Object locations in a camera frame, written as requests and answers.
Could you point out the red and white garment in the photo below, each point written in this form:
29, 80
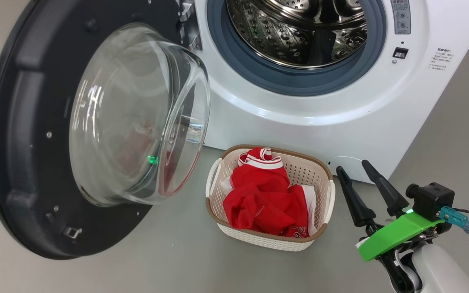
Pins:
259, 199

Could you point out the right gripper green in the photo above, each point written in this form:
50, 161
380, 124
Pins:
393, 236

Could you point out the stainless steel washing machine drum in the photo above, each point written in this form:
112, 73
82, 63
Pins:
279, 40

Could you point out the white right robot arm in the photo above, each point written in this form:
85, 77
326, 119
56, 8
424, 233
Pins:
442, 268

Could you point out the grey warning sticker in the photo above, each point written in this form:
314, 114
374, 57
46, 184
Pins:
400, 16

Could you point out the dark grey round washer door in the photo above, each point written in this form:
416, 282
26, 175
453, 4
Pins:
27, 122

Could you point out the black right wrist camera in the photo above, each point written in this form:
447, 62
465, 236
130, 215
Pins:
432, 197

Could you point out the cream perforated laundry basket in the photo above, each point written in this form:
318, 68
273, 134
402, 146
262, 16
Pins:
299, 175

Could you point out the white front-load washing machine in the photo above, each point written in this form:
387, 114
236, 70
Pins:
299, 130

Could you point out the round white filter cover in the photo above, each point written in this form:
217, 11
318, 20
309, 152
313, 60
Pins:
352, 167

